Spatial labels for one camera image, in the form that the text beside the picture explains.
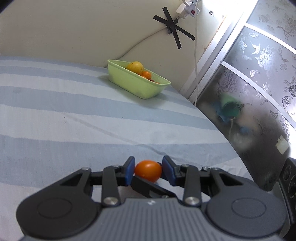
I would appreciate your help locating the yellow lemon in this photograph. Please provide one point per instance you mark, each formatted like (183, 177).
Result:
(135, 67)

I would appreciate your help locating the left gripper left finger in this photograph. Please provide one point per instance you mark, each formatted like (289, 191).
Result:
(109, 180)

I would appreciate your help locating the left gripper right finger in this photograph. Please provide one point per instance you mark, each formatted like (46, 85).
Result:
(214, 182)

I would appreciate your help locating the green plastic basket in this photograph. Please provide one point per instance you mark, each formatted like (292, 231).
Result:
(134, 83)

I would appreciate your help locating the large orange kumquat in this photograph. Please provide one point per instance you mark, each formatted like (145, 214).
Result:
(149, 170)

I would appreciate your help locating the striped blue white bedsheet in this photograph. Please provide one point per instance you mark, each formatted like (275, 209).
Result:
(58, 117)

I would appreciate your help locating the white power strip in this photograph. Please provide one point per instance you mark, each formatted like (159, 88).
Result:
(188, 8)

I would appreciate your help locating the orange cherry tomato with stem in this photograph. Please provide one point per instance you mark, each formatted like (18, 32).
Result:
(146, 74)

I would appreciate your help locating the black tape cross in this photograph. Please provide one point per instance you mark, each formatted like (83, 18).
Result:
(171, 25)

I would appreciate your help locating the frosted floral glass door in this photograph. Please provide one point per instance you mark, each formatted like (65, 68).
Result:
(245, 84)

